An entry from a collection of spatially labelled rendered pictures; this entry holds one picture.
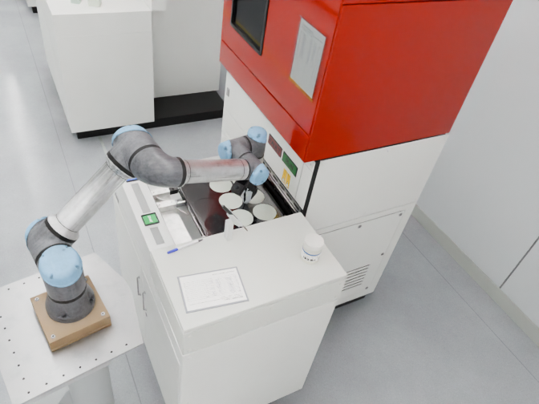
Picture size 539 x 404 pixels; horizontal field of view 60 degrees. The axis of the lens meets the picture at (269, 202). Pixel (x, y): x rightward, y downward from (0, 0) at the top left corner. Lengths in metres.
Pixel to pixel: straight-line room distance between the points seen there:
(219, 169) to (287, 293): 0.48
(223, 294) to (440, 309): 1.82
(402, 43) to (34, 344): 1.53
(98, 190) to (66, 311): 0.39
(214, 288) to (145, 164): 0.48
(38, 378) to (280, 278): 0.81
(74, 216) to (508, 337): 2.54
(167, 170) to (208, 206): 0.57
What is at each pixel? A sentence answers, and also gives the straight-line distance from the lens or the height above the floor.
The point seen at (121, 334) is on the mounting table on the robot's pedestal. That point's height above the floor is 0.82.
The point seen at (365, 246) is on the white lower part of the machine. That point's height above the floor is 0.58.
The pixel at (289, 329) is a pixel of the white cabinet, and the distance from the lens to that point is 1.84.
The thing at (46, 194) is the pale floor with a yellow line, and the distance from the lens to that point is 3.44.
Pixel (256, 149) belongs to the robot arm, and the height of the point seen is 1.21.
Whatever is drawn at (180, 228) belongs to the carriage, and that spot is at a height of 0.88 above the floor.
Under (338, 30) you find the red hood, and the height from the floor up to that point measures 1.72.
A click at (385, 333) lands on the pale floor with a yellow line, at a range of 2.87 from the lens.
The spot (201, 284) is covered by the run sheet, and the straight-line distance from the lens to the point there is 1.61.
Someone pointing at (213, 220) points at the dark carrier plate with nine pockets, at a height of 0.90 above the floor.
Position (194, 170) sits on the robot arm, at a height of 1.31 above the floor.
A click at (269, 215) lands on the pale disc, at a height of 0.90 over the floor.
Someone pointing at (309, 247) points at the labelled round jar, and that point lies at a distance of 1.66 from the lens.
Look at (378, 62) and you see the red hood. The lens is 1.65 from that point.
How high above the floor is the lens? 2.25
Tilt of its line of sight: 42 degrees down
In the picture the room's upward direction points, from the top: 11 degrees clockwise
